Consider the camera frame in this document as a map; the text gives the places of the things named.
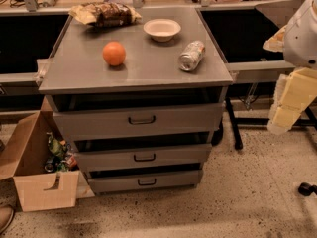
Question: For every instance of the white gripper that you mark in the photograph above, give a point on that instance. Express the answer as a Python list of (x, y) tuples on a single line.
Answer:
[(302, 40)]

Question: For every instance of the grey bottom drawer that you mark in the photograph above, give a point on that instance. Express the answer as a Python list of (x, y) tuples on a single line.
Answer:
[(148, 181)]

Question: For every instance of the grey drawer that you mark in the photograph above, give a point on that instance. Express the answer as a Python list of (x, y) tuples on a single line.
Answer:
[(131, 122), (148, 181), (142, 157)]

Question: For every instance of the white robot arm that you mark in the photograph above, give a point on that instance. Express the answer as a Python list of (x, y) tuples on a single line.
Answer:
[(298, 38)]

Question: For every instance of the grey drawer cabinet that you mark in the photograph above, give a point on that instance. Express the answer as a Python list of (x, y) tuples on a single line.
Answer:
[(79, 79)]

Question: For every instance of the grey middle drawer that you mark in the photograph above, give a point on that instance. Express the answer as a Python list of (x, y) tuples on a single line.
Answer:
[(142, 157)]

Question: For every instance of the grey top drawer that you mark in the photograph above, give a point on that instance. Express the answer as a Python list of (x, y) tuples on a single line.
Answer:
[(131, 122)]

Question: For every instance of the open cardboard box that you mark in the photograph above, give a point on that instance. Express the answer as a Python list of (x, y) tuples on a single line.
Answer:
[(24, 158)]

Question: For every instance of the black caster wheel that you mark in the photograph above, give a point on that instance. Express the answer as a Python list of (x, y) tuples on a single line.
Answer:
[(307, 189)]

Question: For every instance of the silver soda can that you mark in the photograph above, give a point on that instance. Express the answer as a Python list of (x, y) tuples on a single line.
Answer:
[(191, 56)]

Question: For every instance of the white paper bowl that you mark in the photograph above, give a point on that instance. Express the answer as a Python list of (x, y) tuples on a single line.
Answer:
[(162, 30)]

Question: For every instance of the orange fruit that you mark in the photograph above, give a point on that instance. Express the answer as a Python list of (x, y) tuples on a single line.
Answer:
[(114, 53)]

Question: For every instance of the brown chip bag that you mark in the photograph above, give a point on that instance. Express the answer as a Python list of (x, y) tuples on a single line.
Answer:
[(105, 14)]

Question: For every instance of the green snack bag in box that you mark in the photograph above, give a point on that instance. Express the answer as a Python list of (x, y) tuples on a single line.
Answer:
[(55, 146)]

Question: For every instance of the dark can in box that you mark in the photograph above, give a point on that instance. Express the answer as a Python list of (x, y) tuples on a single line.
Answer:
[(51, 164)]

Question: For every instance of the brown shoe tip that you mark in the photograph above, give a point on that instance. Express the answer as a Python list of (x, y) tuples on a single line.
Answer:
[(6, 217)]

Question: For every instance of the black table frame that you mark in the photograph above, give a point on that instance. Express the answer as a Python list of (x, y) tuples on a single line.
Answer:
[(311, 121)]

